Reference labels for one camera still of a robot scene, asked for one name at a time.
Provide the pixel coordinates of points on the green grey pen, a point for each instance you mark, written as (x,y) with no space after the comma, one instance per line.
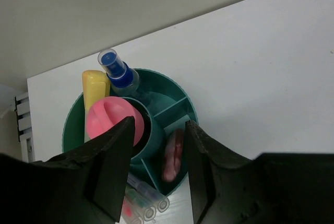
(144,208)

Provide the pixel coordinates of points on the pink clear highlighter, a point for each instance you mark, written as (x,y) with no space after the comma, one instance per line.
(173,155)

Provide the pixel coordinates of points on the purple grey pen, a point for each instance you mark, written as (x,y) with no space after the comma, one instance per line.
(159,201)

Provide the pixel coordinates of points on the yellow highlighter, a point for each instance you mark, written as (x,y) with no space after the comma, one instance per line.
(96,86)

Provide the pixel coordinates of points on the teal round compartment container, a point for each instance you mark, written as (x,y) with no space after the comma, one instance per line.
(170,109)

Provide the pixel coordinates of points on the clear glue bottle blue cap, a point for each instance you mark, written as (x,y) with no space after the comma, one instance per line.
(125,81)

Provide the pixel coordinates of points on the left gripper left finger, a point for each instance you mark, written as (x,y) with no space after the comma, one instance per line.
(83,185)

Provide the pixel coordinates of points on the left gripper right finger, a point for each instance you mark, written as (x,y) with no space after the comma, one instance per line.
(226,187)

